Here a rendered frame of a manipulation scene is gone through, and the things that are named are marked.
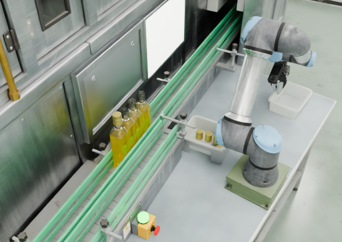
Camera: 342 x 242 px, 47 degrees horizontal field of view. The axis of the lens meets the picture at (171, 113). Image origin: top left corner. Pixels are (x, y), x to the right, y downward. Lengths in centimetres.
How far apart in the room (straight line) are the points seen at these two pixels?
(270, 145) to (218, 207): 36
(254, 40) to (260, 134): 36
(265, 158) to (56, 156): 80
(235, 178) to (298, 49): 58
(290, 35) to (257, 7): 76
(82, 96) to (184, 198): 61
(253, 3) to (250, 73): 78
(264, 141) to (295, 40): 39
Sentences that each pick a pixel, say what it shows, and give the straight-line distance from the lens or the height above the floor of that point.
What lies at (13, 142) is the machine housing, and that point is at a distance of 134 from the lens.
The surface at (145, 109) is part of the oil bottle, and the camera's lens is 162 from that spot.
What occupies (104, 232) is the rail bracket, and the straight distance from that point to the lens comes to 139.
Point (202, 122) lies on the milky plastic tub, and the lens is 195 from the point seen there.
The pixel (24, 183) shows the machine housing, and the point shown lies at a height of 105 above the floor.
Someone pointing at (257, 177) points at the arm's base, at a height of 88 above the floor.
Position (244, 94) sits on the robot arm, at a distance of 158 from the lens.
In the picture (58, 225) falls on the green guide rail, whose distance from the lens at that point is 151.
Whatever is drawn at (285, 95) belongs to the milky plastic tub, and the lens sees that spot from 230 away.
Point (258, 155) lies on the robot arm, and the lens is 159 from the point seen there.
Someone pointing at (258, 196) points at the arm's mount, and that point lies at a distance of 170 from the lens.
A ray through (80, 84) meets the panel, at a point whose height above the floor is 128.
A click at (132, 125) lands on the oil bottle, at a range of 157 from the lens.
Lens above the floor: 213
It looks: 41 degrees down
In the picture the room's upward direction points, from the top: straight up
